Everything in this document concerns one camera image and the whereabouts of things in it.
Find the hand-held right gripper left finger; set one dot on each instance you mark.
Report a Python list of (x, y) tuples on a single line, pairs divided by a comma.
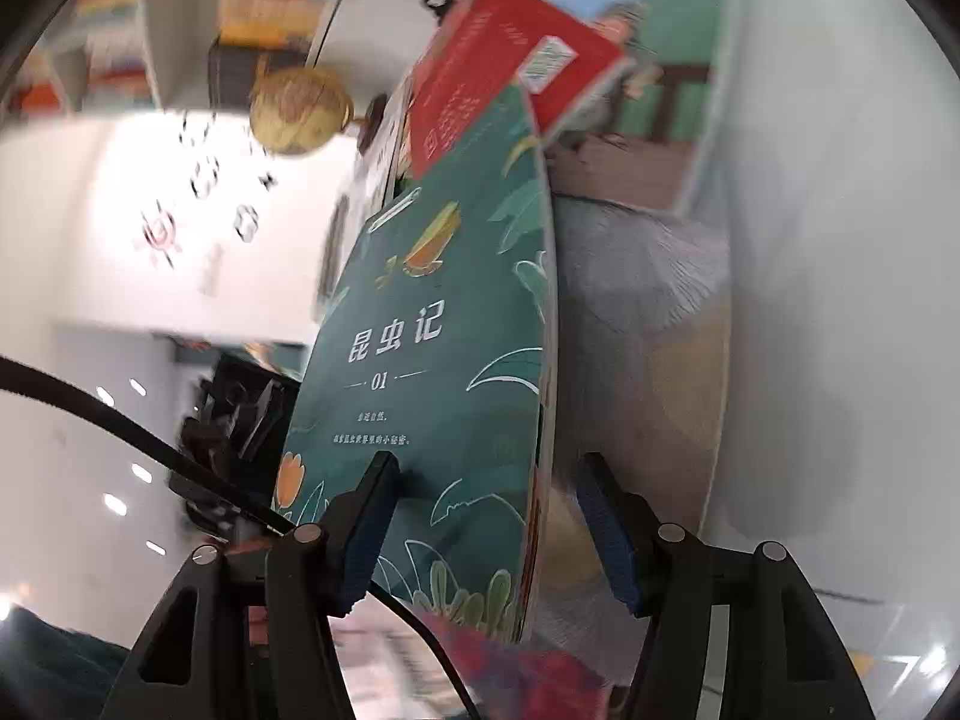
[(371, 532)]

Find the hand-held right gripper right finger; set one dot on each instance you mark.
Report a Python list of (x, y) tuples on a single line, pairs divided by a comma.
[(611, 540)]

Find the teal green leaf-print book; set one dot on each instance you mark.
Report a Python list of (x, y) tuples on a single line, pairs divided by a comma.
[(450, 277)]

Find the red book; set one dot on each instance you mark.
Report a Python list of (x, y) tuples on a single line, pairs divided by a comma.
[(480, 75)]

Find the cartoon picture cover book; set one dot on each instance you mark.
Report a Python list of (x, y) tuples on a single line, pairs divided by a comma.
[(675, 52)]

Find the row of yellow spine books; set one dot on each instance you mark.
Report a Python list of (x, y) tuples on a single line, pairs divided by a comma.
[(262, 15)]

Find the row of colourful spine books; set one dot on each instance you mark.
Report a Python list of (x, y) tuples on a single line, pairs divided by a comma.
[(105, 7)]

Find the ginkgo leaf tablecloth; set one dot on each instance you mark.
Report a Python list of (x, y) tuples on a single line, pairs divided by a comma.
[(637, 352)]

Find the dark teal clothing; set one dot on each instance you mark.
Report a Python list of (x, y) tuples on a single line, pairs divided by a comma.
[(52, 667)]

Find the globe on wooden stand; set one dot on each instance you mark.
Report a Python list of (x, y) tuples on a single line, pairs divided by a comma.
[(300, 109)]

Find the row of dark volumes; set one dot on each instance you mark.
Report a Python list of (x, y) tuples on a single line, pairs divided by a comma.
[(240, 71)]

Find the white bookshelf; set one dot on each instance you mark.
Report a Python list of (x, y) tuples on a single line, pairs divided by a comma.
[(180, 15)]

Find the red sun wall sticker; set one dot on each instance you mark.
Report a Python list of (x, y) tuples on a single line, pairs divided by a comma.
[(157, 236)]

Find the cloud wall sticker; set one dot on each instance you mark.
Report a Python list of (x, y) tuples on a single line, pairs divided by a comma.
[(245, 221), (202, 178), (193, 127)]

